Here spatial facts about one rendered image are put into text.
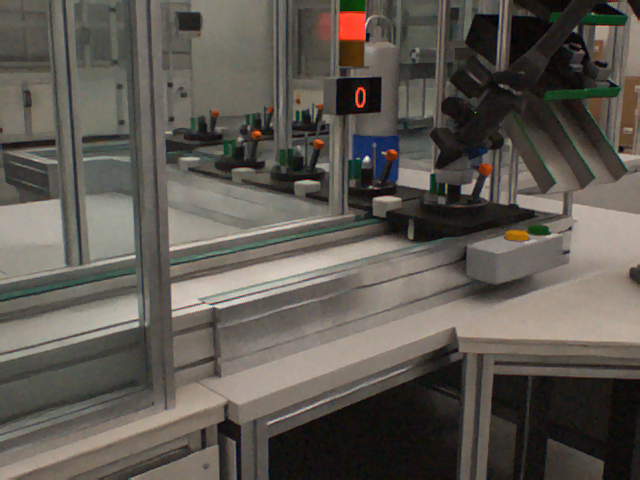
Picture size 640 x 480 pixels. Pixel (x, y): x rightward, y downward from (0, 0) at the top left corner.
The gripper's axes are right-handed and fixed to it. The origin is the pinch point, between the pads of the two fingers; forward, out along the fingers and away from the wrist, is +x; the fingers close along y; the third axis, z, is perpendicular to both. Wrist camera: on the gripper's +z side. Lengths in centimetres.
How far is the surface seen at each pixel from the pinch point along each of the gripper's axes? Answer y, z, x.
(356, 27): 19.8, 23.8, -12.5
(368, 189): 4.2, 8.5, 20.2
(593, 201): -147, 9, 56
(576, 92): -29.1, 0.6, -16.0
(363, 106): 17.8, 13.5, -1.7
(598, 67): -39.9, 4.8, -19.1
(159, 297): 83, -20, -8
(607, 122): -166, 33, 40
